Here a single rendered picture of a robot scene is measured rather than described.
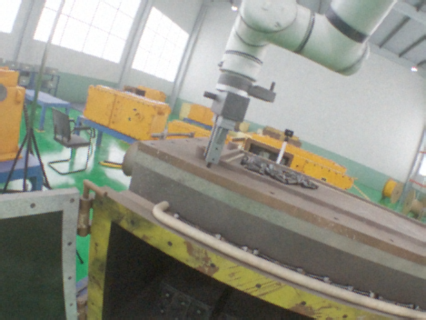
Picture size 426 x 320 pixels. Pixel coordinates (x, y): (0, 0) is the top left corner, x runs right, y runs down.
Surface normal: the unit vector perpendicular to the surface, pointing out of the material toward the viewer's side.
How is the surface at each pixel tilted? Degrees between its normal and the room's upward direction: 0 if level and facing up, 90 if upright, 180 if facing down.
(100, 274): 90
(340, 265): 90
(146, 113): 90
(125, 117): 90
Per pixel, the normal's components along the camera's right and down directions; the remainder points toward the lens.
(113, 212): -0.33, 0.11
